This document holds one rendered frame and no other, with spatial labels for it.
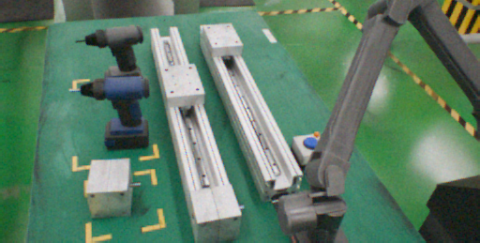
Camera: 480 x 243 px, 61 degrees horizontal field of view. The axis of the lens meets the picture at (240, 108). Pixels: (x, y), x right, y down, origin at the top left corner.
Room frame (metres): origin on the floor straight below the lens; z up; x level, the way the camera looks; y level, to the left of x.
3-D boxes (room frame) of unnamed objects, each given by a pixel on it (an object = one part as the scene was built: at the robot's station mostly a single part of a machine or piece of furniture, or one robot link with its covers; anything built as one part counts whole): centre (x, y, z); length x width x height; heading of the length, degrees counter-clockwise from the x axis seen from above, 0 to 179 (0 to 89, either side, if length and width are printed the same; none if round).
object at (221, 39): (1.30, 0.09, 0.87); 0.16 x 0.11 x 0.07; 20
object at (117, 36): (1.09, 0.43, 0.89); 0.20 x 0.08 x 0.22; 115
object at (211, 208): (0.58, 0.02, 0.83); 0.12 x 0.09 x 0.10; 110
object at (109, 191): (0.63, 0.28, 0.83); 0.11 x 0.10 x 0.10; 102
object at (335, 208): (0.50, -0.19, 0.98); 0.07 x 0.06 x 0.07; 109
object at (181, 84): (1.00, 0.19, 0.87); 0.16 x 0.11 x 0.07; 20
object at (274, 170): (1.06, 0.01, 0.82); 0.80 x 0.10 x 0.09; 20
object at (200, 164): (1.00, 0.19, 0.82); 0.80 x 0.10 x 0.09; 20
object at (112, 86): (0.83, 0.34, 0.89); 0.20 x 0.08 x 0.22; 104
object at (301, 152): (0.84, -0.20, 0.81); 0.10 x 0.08 x 0.06; 110
